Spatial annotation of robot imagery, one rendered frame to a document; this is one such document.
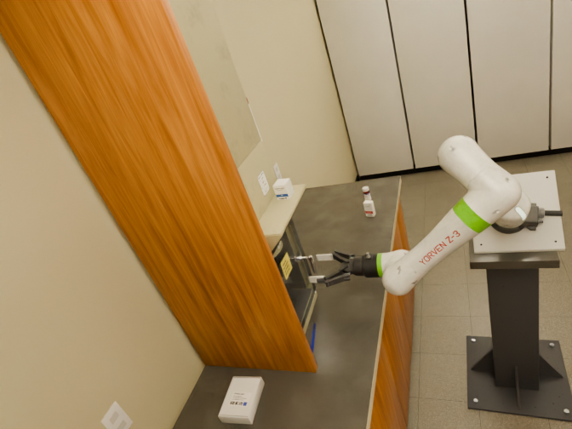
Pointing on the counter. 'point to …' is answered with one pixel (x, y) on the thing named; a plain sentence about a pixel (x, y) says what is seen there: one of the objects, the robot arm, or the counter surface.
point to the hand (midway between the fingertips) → (315, 268)
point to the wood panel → (162, 169)
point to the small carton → (283, 189)
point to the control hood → (279, 215)
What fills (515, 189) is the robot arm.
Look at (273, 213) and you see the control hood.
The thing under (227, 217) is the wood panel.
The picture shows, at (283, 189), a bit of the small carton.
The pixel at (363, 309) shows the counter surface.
